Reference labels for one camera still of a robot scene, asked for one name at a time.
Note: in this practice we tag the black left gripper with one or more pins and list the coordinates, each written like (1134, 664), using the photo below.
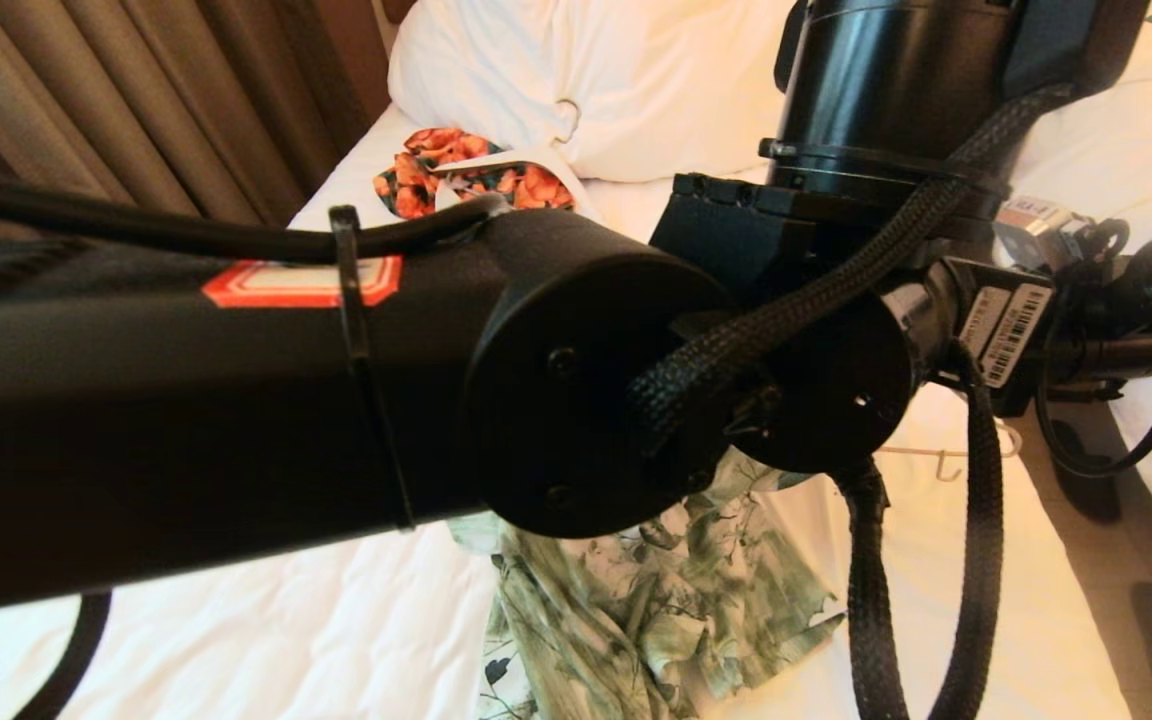
(996, 330)

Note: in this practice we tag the green floral print shirt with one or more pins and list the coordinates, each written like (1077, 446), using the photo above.
(656, 620)

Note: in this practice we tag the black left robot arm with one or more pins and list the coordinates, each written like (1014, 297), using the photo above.
(186, 420)

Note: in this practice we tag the white hanger with metal bar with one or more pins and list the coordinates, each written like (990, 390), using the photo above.
(496, 165)

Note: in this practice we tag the black slipper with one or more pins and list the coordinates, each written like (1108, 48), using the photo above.
(1086, 495)

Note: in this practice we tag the white duvet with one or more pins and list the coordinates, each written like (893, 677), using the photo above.
(1136, 150)

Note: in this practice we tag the orange floral garment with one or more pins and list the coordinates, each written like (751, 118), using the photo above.
(416, 190)

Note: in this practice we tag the brown wooden headboard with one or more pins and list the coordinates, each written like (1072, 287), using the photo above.
(398, 8)

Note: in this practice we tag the brown curtain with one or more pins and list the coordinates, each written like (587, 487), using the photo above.
(136, 80)

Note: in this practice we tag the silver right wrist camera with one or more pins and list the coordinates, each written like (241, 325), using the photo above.
(1031, 225)

